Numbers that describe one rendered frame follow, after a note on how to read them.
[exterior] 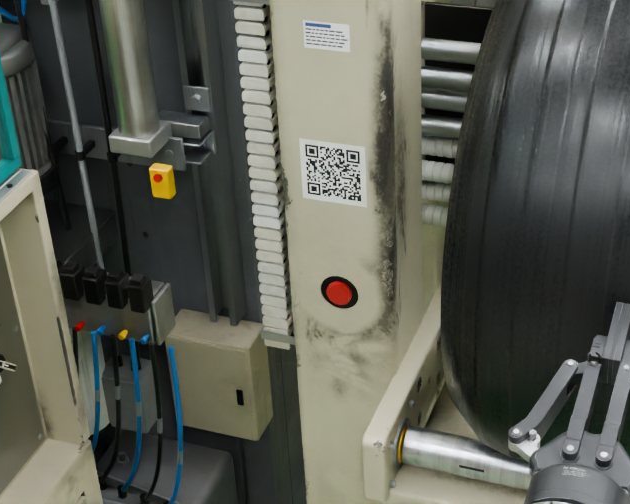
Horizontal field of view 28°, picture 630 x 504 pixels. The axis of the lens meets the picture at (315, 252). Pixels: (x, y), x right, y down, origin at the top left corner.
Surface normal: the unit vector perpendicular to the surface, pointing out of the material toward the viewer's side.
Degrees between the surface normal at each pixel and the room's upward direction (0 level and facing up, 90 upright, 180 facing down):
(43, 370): 90
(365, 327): 90
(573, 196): 59
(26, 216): 90
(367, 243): 90
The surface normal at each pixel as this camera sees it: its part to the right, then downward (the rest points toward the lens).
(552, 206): -0.33, 0.06
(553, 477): -0.50, -0.74
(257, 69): -0.35, 0.53
